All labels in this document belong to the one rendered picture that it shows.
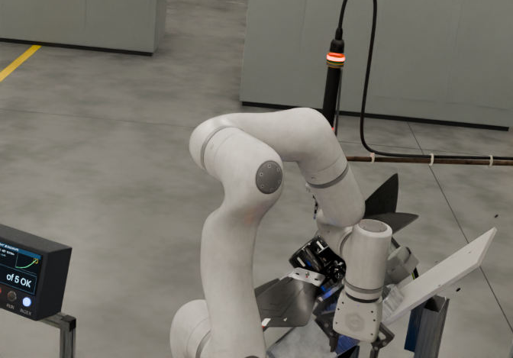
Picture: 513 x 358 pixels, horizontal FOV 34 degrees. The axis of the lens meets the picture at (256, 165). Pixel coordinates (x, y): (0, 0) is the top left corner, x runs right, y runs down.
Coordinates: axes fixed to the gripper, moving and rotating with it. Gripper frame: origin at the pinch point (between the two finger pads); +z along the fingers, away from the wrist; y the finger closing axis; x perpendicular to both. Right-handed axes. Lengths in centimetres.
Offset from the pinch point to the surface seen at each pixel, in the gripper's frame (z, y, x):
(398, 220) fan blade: -16.6, -3.3, 39.7
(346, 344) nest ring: 19.3, -10.2, 31.8
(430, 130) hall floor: 126, -105, 582
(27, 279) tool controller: 6, -87, -6
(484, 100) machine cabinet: 98, -67, 616
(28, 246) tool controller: -2, -89, -3
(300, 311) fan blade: 5.3, -19.9, 18.5
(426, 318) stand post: 11.8, 7.5, 44.8
